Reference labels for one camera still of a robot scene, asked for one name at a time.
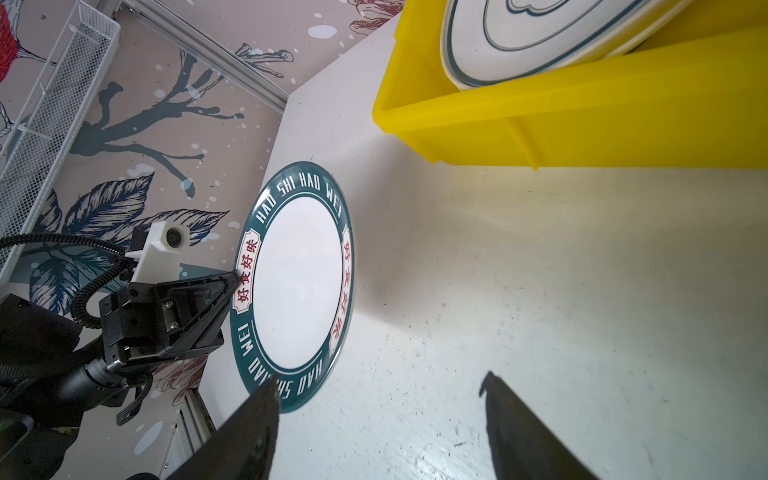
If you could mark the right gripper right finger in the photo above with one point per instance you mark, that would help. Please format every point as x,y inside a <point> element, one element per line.
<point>521,445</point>

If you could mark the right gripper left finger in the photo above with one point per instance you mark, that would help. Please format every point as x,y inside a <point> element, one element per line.
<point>244,446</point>

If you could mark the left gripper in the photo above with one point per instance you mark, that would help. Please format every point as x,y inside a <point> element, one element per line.
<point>154,324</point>

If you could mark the green lettered rim plate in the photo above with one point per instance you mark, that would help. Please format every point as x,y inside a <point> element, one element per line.
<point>296,262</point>

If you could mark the white plate black rings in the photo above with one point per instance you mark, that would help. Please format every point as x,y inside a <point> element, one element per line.
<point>540,36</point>

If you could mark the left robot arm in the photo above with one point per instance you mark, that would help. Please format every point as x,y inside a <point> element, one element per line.
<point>53,369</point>

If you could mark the yellow plastic bin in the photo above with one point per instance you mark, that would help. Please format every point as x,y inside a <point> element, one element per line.
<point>694,95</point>

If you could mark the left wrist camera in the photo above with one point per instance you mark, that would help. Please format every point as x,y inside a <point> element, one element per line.
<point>156,250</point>

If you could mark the white wire mesh basket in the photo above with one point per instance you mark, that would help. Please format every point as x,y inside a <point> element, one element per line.
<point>41,137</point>

